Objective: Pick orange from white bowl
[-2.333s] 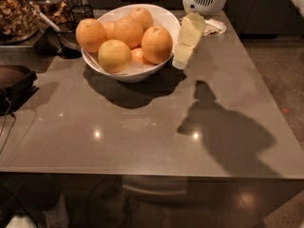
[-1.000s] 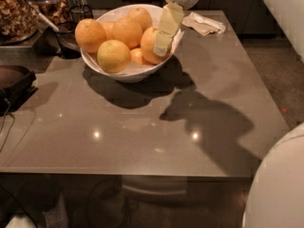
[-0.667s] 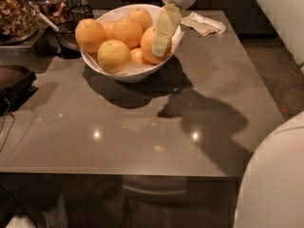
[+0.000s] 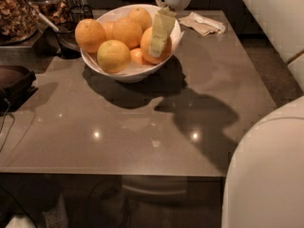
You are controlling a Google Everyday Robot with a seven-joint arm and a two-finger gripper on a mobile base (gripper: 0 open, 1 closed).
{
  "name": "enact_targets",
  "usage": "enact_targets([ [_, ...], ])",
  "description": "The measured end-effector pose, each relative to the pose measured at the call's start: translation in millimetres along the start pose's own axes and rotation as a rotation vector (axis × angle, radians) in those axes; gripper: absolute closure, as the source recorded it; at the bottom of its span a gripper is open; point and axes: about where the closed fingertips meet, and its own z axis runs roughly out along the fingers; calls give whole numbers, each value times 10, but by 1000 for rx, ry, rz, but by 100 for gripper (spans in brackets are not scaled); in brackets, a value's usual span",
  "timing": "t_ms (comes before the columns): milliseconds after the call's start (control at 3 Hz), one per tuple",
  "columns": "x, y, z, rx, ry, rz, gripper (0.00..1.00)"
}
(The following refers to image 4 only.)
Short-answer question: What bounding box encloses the small black wire holder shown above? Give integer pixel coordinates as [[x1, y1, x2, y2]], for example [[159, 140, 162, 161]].
[[69, 5, 93, 23]]

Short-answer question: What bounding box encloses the glass jar of nuts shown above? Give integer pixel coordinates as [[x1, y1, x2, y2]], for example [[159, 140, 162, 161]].
[[0, 0, 38, 46]]

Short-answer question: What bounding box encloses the thin black cable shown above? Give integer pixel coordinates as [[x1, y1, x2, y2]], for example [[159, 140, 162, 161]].
[[0, 100, 16, 153]]

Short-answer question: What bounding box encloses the small orange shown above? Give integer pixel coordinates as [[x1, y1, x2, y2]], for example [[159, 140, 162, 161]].
[[130, 47, 151, 66], [103, 21, 114, 40]]

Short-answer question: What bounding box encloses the orange at left rim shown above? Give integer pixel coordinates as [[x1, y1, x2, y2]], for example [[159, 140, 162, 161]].
[[75, 19, 106, 53]]

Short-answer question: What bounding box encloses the white ceramic bowl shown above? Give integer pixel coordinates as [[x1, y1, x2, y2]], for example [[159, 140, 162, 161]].
[[81, 4, 183, 83]]

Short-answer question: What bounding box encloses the black cup with spoon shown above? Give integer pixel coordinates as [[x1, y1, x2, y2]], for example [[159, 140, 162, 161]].
[[56, 21, 81, 59]]

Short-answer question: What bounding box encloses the small orange at bottom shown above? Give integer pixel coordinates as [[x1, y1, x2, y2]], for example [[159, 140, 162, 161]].
[[130, 47, 151, 66]]

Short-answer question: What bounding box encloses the large orange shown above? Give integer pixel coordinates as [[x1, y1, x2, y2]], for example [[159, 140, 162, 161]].
[[141, 28, 172, 65]]

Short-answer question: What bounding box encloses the dark brown device left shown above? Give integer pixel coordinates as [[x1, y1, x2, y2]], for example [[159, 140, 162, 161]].
[[0, 66, 36, 113]]

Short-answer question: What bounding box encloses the small orange behind left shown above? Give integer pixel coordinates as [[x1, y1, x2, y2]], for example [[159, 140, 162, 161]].
[[103, 21, 114, 40]]

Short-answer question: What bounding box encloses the orange in centre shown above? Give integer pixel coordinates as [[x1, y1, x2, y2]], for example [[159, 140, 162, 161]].
[[112, 17, 143, 49]]

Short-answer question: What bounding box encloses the orange at back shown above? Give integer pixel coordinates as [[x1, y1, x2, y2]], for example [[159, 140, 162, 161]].
[[128, 8, 152, 31]]

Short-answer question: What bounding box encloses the crumpled paper napkin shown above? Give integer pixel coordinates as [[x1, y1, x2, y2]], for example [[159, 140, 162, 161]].
[[179, 12, 226, 36]]

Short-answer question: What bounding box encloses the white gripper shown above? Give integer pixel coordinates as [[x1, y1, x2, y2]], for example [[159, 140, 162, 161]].
[[149, 0, 192, 58]]

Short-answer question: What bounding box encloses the yellowish orange in front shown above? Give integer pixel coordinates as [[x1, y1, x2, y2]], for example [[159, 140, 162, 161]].
[[97, 40, 131, 73]]

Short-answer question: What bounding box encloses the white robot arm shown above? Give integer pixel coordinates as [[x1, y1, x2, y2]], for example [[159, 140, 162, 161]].
[[205, 0, 304, 228]]

